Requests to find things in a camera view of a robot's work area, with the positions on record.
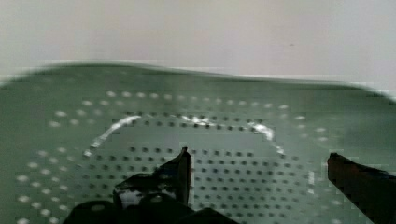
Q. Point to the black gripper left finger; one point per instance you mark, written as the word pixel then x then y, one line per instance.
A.
pixel 172 178

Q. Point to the green oval strainer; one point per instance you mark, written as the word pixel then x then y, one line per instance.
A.
pixel 259 146

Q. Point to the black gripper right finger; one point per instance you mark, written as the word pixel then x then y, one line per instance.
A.
pixel 372 190

